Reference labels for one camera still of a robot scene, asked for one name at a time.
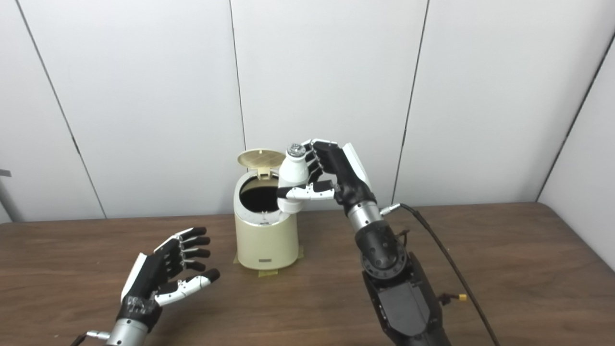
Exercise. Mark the small white plastic bottle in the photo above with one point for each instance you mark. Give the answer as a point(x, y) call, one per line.
point(293, 173)

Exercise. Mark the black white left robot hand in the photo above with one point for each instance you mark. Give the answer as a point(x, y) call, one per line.
point(146, 278)

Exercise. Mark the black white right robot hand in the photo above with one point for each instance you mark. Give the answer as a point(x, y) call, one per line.
point(343, 178)

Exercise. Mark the cream-colored lidded bin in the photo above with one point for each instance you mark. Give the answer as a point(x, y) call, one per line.
point(264, 240)

